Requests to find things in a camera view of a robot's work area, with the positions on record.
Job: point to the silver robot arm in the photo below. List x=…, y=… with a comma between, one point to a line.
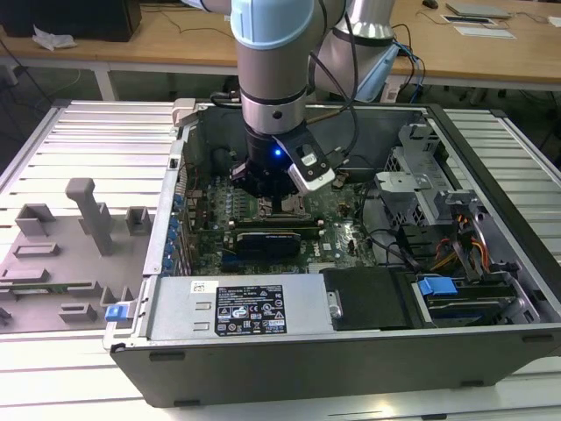
x=271, y=66

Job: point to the black RAM slot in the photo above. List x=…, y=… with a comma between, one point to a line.
x=254, y=223
x=313, y=230
x=276, y=226

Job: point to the CPU socket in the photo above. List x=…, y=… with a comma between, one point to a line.
x=304, y=215

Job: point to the black graphics card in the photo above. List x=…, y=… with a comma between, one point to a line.
x=267, y=243

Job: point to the green motherboard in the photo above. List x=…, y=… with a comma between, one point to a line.
x=337, y=245

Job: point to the grey metal disk bay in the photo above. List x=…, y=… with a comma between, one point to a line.
x=394, y=182

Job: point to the wooden desk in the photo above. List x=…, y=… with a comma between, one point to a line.
x=175, y=48

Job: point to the pale blue teach pendant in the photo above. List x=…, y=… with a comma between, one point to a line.
x=377, y=76

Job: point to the silver power supply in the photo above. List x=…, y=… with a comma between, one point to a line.
x=184, y=307

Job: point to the black plastic shroud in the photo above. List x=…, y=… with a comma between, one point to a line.
x=372, y=298

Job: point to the blue case latch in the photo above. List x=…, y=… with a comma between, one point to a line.
x=115, y=313

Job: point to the hard disk in blue carrier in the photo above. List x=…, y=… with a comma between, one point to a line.
x=436, y=287

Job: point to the black PC case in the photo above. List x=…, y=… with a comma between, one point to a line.
x=307, y=373

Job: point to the black computer mouse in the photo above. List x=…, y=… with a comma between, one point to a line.
x=429, y=3

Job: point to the black box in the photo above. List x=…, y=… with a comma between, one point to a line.
x=79, y=17

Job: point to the grey parts rack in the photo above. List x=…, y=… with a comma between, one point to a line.
x=57, y=272

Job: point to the crumpled white paper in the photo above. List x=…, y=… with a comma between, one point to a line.
x=52, y=38

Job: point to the white paper sheet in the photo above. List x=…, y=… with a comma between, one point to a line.
x=482, y=32

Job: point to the grey laptop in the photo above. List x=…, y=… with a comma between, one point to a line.
x=477, y=9

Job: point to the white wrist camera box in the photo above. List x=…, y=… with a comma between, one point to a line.
x=313, y=180

